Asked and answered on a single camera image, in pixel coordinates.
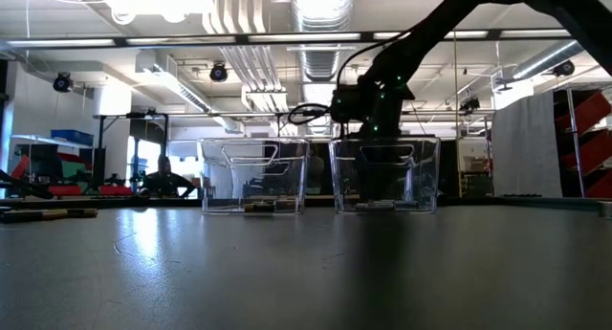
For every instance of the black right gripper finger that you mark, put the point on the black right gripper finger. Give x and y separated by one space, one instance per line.
382 172

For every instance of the black copper-top battery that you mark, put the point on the black copper-top battery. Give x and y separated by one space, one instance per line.
258 207
82 213
287 205
28 216

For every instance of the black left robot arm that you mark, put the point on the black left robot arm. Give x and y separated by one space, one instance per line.
28 186

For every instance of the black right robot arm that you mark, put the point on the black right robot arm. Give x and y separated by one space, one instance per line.
430 28

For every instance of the clear plastic bin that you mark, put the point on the clear plastic bin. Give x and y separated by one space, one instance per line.
205 177
432 177

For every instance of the black ceiling spotlight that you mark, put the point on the black ceiling spotlight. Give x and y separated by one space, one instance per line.
564 68
62 82
470 103
218 72

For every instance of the white LED light bar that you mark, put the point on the white LED light bar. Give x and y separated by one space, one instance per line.
181 40
62 42
466 34
306 37
535 33

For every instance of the white ceiling pipes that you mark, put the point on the white ceiling pipes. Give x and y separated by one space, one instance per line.
253 67

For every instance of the grey curtain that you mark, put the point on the grey curtain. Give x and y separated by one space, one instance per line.
526 148

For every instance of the rack with red bins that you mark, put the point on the rack with red bins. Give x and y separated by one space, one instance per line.
590 143

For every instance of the blue storage box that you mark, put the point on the blue storage box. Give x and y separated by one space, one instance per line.
72 137

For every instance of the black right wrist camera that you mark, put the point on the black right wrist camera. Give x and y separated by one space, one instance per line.
345 105

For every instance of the ribbed silver ceiling duct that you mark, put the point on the ribbed silver ceiling duct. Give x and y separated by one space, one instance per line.
320 62

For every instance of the slim silver ceiling duct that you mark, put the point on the slim silver ceiling duct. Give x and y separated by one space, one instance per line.
545 59

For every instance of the black workstation frame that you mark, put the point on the black workstation frame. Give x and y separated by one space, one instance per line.
164 138

